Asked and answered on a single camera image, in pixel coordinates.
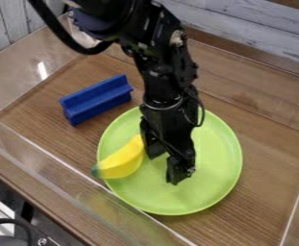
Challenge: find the black cable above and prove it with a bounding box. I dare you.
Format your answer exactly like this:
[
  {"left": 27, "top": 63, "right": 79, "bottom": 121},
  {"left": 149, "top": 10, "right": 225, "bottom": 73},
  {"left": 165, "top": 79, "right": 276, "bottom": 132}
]
[{"left": 0, "top": 218, "right": 34, "bottom": 246}]

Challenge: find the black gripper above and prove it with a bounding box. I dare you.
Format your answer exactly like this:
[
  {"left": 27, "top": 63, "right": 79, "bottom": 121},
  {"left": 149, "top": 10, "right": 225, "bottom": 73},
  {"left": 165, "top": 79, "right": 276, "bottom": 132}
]
[{"left": 141, "top": 99, "right": 204, "bottom": 185}]

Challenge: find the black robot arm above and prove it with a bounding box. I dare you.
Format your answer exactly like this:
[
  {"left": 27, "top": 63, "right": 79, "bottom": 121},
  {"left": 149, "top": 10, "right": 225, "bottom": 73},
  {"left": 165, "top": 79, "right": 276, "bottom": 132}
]
[{"left": 27, "top": 0, "right": 206, "bottom": 185}]

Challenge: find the clear acrylic front wall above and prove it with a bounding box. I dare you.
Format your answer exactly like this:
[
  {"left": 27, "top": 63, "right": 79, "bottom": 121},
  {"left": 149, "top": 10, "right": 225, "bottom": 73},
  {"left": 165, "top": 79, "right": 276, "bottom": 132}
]
[{"left": 0, "top": 122, "right": 196, "bottom": 246}]

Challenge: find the yellow toy banana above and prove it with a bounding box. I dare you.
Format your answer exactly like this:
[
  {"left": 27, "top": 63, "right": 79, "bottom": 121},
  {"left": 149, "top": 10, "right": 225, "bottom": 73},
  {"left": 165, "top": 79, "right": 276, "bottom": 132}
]
[{"left": 91, "top": 135, "right": 146, "bottom": 180}]

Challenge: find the blue plastic block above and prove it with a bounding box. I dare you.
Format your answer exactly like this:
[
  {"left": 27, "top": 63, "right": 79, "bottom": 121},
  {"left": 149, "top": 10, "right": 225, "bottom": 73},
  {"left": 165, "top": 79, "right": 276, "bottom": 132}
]
[{"left": 59, "top": 74, "right": 133, "bottom": 126}]

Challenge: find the green round plate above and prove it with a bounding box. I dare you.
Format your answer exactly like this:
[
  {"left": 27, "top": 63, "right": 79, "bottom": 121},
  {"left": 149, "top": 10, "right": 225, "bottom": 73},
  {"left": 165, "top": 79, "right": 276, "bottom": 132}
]
[{"left": 94, "top": 108, "right": 244, "bottom": 215}]

